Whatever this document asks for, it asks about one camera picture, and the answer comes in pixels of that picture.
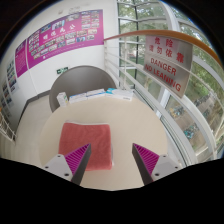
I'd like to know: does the pink towel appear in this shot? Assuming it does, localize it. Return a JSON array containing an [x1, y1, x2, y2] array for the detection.
[[58, 121, 114, 172]]

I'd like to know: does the large magenta wall poster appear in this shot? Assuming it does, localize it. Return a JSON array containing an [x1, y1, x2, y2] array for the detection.
[[26, 9, 105, 70]]

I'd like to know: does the flat white blue box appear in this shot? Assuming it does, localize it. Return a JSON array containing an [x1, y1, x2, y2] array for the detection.
[[105, 87, 134, 102]]

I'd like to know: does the white photo wall poster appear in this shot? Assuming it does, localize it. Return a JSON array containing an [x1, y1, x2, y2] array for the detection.
[[6, 59, 18, 94]]

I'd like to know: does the small upright white box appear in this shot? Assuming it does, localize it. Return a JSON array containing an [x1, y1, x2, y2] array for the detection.
[[56, 91, 69, 108]]

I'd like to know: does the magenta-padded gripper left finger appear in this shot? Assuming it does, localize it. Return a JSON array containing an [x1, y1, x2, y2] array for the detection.
[[42, 143, 92, 186]]

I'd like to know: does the short white railing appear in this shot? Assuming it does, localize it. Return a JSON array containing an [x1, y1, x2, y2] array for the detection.
[[0, 106, 17, 143]]

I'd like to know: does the green exit sign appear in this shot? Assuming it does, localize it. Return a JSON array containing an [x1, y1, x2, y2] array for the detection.
[[55, 66, 70, 75]]

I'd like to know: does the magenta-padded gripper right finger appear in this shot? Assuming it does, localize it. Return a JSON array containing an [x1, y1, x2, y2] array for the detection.
[[131, 143, 184, 187]]

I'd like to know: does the grey round-backed chair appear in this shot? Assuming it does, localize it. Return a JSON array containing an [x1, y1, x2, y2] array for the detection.
[[48, 65, 118, 113]]

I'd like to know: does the red-lettered warning sign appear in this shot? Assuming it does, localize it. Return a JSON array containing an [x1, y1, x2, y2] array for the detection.
[[143, 34, 194, 98]]

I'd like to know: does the narrow magenta wall poster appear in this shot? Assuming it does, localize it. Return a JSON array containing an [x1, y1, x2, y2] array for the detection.
[[14, 39, 29, 78]]

